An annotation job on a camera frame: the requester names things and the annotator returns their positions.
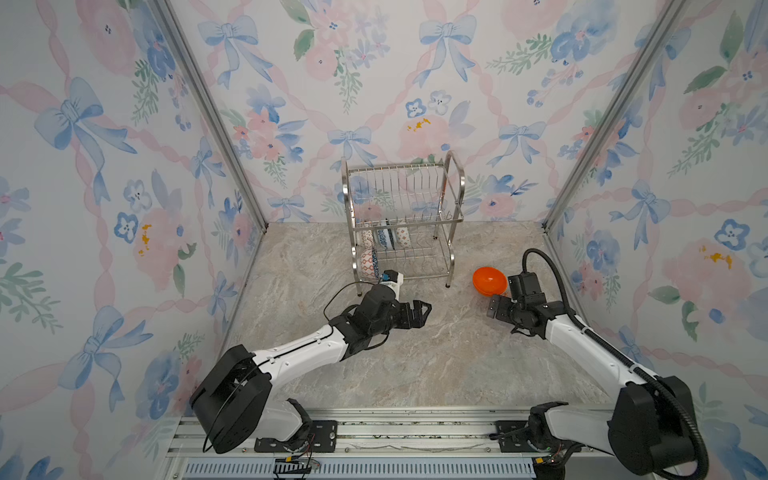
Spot orange plastic bowl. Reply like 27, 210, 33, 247
472, 267, 508, 297

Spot blue floral bowl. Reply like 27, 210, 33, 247
374, 220, 397, 251

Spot maroon white pattern bowl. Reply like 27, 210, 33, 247
358, 222, 376, 250

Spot green pattern bowl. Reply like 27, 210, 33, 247
394, 225, 413, 249

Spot steel wire dish rack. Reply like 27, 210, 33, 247
341, 150, 467, 288

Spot red geometric pattern bowl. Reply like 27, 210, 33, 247
360, 250, 377, 282

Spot blue geometric pattern bowl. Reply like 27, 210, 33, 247
371, 249, 381, 280

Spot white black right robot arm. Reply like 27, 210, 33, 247
488, 272, 710, 479

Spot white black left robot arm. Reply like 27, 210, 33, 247
190, 281, 432, 454

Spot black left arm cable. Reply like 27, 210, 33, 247
322, 280, 391, 352

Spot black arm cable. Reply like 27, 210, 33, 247
322, 280, 391, 352
521, 248, 710, 480

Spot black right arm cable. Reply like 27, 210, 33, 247
521, 248, 710, 480

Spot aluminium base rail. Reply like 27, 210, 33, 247
155, 406, 679, 480

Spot aluminium corner post right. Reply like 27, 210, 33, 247
542, 0, 688, 234

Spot aluminium corner post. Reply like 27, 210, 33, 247
542, 0, 688, 234
148, 0, 268, 234

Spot aluminium corner post left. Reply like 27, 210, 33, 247
148, 0, 268, 234

